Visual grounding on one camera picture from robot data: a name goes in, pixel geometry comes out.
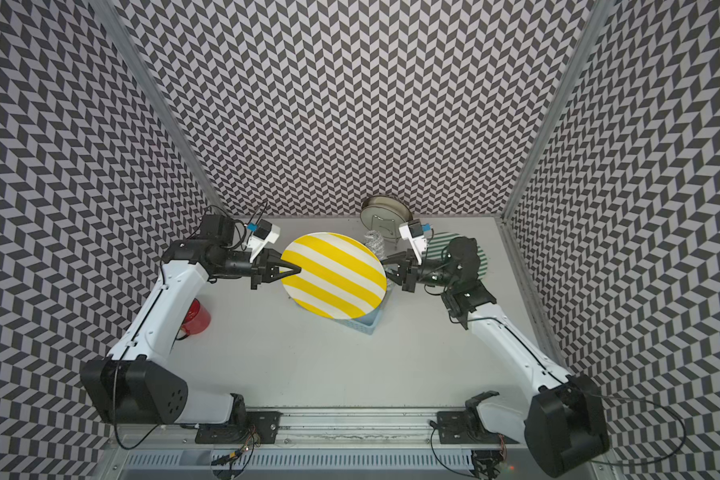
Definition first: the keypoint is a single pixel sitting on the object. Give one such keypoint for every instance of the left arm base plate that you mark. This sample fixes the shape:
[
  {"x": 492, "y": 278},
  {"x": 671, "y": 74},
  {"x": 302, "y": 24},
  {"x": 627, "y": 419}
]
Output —
[{"x": 262, "y": 425}]

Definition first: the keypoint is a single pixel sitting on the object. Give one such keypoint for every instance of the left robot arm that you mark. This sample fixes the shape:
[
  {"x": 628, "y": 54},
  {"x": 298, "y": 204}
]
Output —
[{"x": 133, "y": 384}]

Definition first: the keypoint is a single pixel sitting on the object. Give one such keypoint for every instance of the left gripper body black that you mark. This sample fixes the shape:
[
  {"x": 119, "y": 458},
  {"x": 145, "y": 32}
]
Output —
[{"x": 236, "y": 263}]

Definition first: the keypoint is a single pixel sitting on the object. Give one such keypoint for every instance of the light blue plastic basket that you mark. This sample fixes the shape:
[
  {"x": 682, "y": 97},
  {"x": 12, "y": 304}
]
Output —
[{"x": 368, "y": 323}]

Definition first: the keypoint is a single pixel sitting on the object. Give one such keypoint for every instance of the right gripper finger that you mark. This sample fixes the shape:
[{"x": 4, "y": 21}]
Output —
[
  {"x": 396, "y": 275},
  {"x": 398, "y": 258}
]

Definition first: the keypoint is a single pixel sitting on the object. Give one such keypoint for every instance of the aluminium mounting rail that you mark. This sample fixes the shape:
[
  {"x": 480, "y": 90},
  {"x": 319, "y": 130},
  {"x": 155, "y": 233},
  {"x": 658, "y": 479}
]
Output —
[{"x": 321, "y": 429}]

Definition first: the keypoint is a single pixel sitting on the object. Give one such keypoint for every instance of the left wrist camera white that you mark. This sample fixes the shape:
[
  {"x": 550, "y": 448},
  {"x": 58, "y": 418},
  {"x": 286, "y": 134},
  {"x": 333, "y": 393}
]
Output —
[{"x": 260, "y": 234}]

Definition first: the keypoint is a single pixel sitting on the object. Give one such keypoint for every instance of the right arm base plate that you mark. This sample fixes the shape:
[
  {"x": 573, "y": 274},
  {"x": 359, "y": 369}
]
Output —
[{"x": 464, "y": 427}]

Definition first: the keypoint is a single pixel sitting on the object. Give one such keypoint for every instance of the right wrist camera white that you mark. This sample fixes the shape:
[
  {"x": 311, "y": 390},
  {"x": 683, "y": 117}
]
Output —
[{"x": 415, "y": 233}]

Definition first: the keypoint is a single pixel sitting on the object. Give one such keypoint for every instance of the red round object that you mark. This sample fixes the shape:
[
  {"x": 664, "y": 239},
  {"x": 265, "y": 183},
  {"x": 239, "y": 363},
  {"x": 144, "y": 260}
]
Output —
[{"x": 197, "y": 319}]

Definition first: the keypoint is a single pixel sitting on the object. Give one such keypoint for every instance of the wire lid stand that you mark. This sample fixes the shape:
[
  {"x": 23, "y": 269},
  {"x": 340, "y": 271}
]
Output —
[{"x": 386, "y": 227}]

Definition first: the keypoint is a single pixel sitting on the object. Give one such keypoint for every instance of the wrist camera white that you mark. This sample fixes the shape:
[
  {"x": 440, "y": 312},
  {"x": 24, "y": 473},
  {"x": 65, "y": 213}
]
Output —
[
  {"x": 260, "y": 234},
  {"x": 415, "y": 233}
]

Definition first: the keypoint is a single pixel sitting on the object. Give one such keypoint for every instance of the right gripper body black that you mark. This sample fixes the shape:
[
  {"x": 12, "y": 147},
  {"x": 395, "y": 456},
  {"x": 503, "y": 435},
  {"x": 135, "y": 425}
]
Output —
[{"x": 431, "y": 272}]

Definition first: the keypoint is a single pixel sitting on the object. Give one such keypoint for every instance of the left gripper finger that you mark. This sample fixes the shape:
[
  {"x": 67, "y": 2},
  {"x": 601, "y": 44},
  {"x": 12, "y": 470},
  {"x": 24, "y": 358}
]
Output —
[
  {"x": 271, "y": 276},
  {"x": 277, "y": 265}
]

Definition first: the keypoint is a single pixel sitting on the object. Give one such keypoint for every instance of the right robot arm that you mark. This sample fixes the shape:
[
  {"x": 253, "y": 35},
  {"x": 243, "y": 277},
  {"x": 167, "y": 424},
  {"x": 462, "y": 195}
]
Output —
[{"x": 561, "y": 418}]

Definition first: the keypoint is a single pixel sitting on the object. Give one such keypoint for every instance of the green striped plate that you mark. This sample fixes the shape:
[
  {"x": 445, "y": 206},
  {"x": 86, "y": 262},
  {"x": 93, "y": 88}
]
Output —
[{"x": 444, "y": 245}]

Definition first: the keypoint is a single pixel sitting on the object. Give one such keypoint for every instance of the yellow striped plate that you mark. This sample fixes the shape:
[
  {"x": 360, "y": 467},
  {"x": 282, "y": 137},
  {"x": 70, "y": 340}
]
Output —
[{"x": 340, "y": 278}]

